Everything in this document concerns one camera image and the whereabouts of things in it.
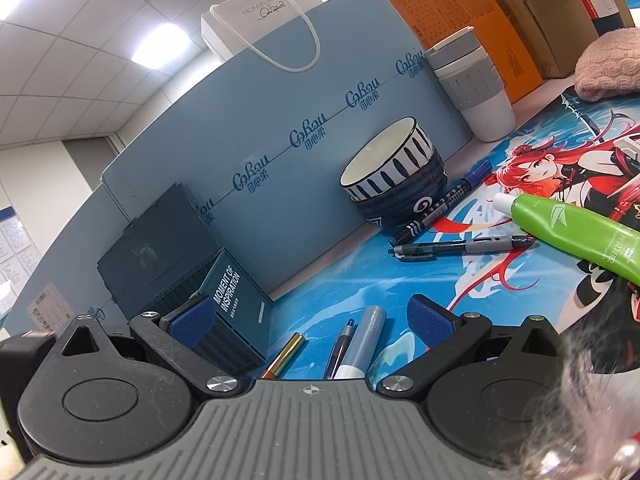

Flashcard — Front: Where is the blue foam board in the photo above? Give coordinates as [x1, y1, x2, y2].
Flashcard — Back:
[103, 0, 471, 290]
[3, 185, 128, 335]

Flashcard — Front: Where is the gold tube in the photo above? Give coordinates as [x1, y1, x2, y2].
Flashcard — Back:
[260, 333, 306, 379]

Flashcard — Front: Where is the white paper shopping bag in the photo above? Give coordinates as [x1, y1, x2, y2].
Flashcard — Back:
[201, 0, 322, 73]

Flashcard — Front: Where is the blue striped ceramic bowl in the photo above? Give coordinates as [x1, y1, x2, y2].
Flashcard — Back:
[340, 116, 448, 229]

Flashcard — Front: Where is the blue foam board left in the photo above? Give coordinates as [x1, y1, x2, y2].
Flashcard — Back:
[3, 185, 128, 335]

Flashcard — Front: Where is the black grey ballpoint pen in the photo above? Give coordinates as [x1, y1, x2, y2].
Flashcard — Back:
[388, 234, 536, 261]

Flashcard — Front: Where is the dark slim pen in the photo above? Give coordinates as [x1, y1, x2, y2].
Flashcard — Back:
[323, 318, 356, 380]

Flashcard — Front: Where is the blue cap marker pen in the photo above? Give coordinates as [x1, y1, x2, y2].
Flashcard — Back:
[388, 160, 492, 247]

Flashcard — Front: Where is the white grey travel cup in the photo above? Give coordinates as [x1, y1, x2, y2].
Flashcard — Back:
[425, 26, 515, 143]

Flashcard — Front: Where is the orange box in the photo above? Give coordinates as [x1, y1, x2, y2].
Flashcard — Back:
[388, 0, 542, 103]

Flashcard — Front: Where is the light blue cylinder tube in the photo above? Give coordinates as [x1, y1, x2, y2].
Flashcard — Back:
[334, 306, 386, 380]

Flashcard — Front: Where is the green tube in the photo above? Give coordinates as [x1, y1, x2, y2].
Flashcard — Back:
[492, 193, 639, 285]

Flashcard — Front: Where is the blue foam board right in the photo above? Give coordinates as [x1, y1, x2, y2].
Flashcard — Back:
[103, 0, 471, 290]

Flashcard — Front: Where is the anime print desk mat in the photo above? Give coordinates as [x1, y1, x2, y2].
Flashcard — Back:
[268, 89, 639, 382]

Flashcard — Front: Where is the brown cardboard box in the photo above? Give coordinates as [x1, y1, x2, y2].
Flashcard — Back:
[496, 0, 634, 79]

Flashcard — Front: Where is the dark blue storage box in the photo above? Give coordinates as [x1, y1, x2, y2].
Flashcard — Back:
[98, 184, 272, 373]

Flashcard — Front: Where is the pink knitted cloth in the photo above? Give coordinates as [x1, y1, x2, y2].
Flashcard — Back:
[574, 28, 640, 102]

